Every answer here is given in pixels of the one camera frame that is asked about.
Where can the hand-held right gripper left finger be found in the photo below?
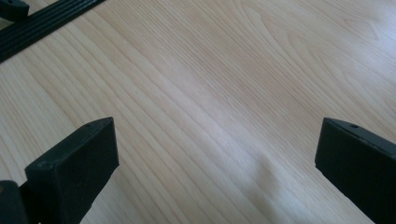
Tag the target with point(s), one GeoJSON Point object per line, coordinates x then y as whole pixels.
{"type": "Point", "coordinates": [74, 168]}

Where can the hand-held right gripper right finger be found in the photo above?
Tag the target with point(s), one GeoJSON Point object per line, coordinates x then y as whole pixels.
{"type": "Point", "coordinates": [358, 165]}

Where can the row of black sticks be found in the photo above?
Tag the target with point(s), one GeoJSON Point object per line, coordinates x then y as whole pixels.
{"type": "Point", "coordinates": [37, 28]}

